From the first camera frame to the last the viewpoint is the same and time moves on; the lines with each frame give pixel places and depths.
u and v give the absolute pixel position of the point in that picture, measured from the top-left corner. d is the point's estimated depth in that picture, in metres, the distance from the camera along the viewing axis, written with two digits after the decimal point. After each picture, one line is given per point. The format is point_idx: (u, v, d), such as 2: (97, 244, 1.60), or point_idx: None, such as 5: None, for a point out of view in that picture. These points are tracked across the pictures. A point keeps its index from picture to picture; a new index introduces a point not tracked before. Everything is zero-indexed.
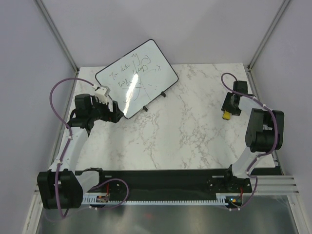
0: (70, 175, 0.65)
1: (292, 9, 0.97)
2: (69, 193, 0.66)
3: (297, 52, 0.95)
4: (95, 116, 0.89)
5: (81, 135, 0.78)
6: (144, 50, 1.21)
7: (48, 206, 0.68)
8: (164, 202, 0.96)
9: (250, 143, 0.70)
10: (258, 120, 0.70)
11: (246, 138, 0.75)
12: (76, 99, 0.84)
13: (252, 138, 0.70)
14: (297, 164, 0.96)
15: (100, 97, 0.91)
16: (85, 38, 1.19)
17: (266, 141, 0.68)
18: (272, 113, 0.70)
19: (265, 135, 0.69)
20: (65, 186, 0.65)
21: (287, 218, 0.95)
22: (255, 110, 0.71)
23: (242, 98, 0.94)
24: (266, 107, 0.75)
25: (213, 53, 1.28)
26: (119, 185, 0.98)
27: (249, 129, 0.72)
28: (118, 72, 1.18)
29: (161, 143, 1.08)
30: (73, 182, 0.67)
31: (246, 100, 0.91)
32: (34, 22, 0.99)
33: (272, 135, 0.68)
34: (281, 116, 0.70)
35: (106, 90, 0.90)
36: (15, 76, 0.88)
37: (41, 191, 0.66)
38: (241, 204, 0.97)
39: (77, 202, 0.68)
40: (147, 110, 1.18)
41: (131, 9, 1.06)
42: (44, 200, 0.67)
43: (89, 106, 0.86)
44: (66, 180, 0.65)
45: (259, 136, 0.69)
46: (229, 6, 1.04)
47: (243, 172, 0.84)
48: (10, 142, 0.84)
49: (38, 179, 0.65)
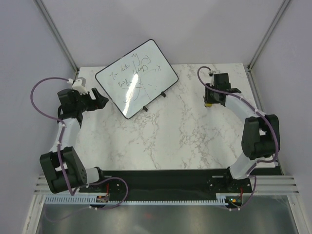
0: (73, 151, 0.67)
1: (292, 9, 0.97)
2: (76, 170, 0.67)
3: (297, 52, 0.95)
4: (82, 107, 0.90)
5: (74, 123, 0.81)
6: (144, 51, 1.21)
7: (55, 190, 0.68)
8: (164, 202, 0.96)
9: (249, 153, 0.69)
10: (255, 130, 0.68)
11: (243, 146, 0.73)
12: (60, 96, 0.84)
13: (251, 148, 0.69)
14: (298, 164, 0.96)
15: (78, 89, 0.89)
16: (85, 38, 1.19)
17: (267, 147, 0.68)
18: (267, 120, 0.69)
19: (265, 143, 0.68)
20: (69, 165, 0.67)
21: (287, 218, 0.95)
22: (249, 121, 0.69)
23: (228, 98, 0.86)
24: (259, 112, 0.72)
25: (213, 53, 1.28)
26: (119, 185, 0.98)
27: (246, 138, 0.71)
28: (118, 72, 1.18)
29: (161, 143, 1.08)
30: (77, 159, 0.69)
31: (234, 100, 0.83)
32: (33, 22, 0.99)
33: (272, 142, 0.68)
34: (275, 120, 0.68)
35: (82, 80, 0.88)
36: (15, 76, 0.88)
37: (46, 174, 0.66)
38: (241, 204, 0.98)
39: (84, 180, 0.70)
40: (147, 110, 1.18)
41: (131, 9, 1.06)
42: (50, 185, 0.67)
43: (74, 100, 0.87)
44: (69, 158, 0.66)
45: (258, 146, 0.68)
46: (230, 6, 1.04)
47: (243, 174, 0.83)
48: (10, 142, 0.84)
49: (42, 161, 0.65)
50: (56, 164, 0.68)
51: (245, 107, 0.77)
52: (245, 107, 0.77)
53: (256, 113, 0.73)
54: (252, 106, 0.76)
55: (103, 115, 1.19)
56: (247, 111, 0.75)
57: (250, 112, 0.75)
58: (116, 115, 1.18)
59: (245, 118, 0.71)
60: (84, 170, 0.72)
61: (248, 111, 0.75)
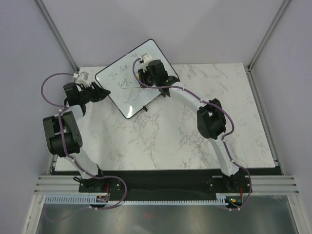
0: (71, 114, 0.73)
1: (292, 9, 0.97)
2: (72, 130, 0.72)
3: (297, 52, 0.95)
4: (85, 99, 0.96)
5: (76, 108, 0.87)
6: (144, 50, 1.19)
7: (52, 151, 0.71)
8: (164, 202, 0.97)
9: (209, 135, 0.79)
10: (206, 117, 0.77)
11: (202, 132, 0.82)
12: (65, 89, 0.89)
13: (208, 132, 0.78)
14: (297, 164, 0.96)
15: (82, 83, 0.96)
16: (85, 38, 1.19)
17: (218, 126, 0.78)
18: (212, 105, 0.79)
19: (215, 122, 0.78)
20: (68, 127, 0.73)
21: (287, 219, 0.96)
22: (200, 112, 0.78)
23: (171, 90, 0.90)
24: (204, 101, 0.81)
25: (212, 53, 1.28)
26: (119, 185, 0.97)
27: (202, 126, 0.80)
28: (118, 72, 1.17)
29: (161, 143, 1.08)
30: (75, 122, 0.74)
31: (176, 90, 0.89)
32: (33, 22, 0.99)
33: (219, 120, 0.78)
34: (217, 101, 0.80)
35: (85, 73, 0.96)
36: (16, 76, 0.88)
37: (46, 134, 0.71)
38: (241, 204, 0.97)
39: (80, 145, 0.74)
40: (147, 110, 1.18)
41: (131, 9, 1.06)
42: (49, 145, 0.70)
43: (78, 92, 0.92)
44: (68, 119, 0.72)
45: (212, 126, 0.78)
46: (230, 6, 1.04)
47: (230, 164, 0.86)
48: (10, 142, 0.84)
49: (45, 123, 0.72)
50: (57, 128, 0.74)
51: (191, 98, 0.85)
52: (191, 98, 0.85)
53: (202, 102, 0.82)
54: (196, 95, 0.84)
55: (103, 115, 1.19)
56: (195, 103, 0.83)
57: (197, 102, 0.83)
58: (116, 115, 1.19)
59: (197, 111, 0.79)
60: (81, 137, 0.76)
61: (195, 101, 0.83)
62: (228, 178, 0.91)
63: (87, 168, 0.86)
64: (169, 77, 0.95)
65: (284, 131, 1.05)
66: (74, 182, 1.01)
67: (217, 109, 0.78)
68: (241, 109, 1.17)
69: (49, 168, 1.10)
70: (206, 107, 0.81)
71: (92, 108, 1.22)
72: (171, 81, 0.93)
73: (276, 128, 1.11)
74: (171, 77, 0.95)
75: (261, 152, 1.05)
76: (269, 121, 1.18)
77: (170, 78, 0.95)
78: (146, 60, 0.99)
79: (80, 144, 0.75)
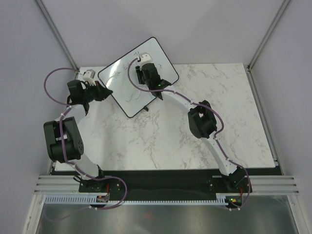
0: (73, 119, 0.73)
1: (292, 9, 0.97)
2: (73, 137, 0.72)
3: (297, 52, 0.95)
4: (89, 98, 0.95)
5: (79, 109, 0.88)
6: (146, 48, 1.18)
7: (52, 157, 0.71)
8: (164, 202, 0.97)
9: (200, 134, 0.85)
10: (197, 117, 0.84)
11: (195, 133, 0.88)
12: (69, 87, 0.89)
13: (200, 131, 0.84)
14: (298, 164, 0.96)
15: (88, 80, 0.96)
16: (85, 38, 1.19)
17: (209, 125, 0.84)
18: (202, 106, 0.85)
19: (206, 123, 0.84)
20: (68, 134, 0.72)
21: (287, 219, 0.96)
22: (191, 114, 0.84)
23: (163, 94, 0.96)
24: (195, 103, 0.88)
25: (212, 53, 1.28)
26: (119, 185, 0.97)
27: (193, 126, 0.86)
28: (120, 71, 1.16)
29: (161, 143, 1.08)
30: (76, 128, 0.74)
31: (169, 94, 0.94)
32: (34, 22, 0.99)
33: (210, 120, 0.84)
34: (206, 102, 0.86)
35: (91, 71, 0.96)
36: (15, 76, 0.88)
37: (47, 139, 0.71)
38: (241, 204, 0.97)
39: (81, 152, 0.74)
40: (147, 110, 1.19)
41: (130, 9, 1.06)
42: (49, 150, 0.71)
43: (82, 90, 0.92)
44: (69, 125, 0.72)
45: (205, 125, 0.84)
46: (230, 6, 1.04)
47: (227, 163, 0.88)
48: (10, 141, 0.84)
49: (45, 127, 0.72)
50: (57, 132, 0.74)
51: (182, 101, 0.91)
52: (182, 101, 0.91)
53: (192, 104, 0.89)
54: (185, 97, 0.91)
55: (103, 115, 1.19)
56: (186, 105, 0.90)
57: (188, 104, 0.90)
58: (117, 115, 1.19)
59: (188, 113, 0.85)
60: (82, 142, 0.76)
61: (186, 103, 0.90)
62: (228, 177, 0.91)
63: (87, 171, 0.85)
64: (162, 81, 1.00)
65: (285, 130, 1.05)
66: (74, 182, 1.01)
67: (207, 110, 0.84)
68: (242, 109, 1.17)
69: (49, 168, 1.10)
70: (197, 107, 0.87)
71: (92, 108, 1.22)
72: (164, 85, 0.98)
73: (277, 128, 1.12)
74: (163, 81, 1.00)
75: (261, 152, 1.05)
76: (268, 121, 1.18)
77: (162, 82, 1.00)
78: (143, 60, 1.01)
79: (81, 150, 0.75)
